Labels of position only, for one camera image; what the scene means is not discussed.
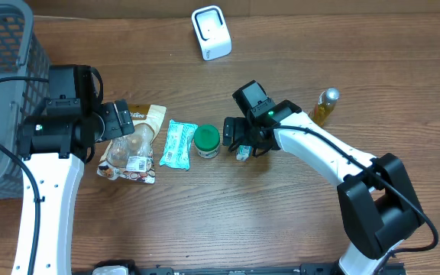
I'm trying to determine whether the small teal white packet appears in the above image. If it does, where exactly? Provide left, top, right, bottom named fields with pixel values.
left=236, top=145, right=252, bottom=161

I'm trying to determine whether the green lidded jar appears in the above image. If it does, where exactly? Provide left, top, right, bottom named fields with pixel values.
left=193, top=125, right=220, bottom=159

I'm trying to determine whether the brown Pantree snack pouch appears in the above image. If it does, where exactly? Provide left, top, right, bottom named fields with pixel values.
left=96, top=105, right=167, bottom=184

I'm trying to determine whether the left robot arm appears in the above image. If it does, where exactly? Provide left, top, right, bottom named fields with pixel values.
left=11, top=94, right=134, bottom=274

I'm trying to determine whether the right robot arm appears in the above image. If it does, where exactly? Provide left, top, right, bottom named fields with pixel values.
left=223, top=100, right=425, bottom=274

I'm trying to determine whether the white barcode scanner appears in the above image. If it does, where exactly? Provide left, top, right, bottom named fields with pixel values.
left=191, top=5, right=232, bottom=61

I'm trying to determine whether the grey plastic mesh basket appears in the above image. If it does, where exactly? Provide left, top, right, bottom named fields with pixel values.
left=0, top=0, right=50, bottom=199

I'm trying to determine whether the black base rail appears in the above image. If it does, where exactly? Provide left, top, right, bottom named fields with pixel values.
left=70, top=259, right=408, bottom=275

